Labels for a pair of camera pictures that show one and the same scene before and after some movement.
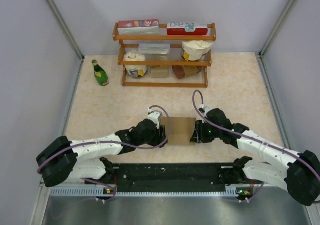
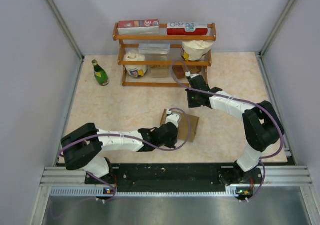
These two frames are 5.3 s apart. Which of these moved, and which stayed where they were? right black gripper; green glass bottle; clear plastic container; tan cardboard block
Moved: right black gripper
Stayed: green glass bottle; clear plastic container; tan cardboard block
